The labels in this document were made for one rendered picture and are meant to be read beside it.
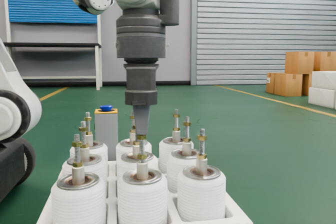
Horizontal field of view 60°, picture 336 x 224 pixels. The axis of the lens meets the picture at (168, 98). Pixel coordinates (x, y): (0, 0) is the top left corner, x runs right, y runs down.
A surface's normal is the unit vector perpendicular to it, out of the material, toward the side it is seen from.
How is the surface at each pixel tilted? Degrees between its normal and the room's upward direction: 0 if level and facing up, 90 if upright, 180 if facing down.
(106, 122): 90
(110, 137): 90
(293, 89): 90
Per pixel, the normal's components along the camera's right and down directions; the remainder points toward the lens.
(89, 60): 0.15, 0.12
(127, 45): -0.42, 0.11
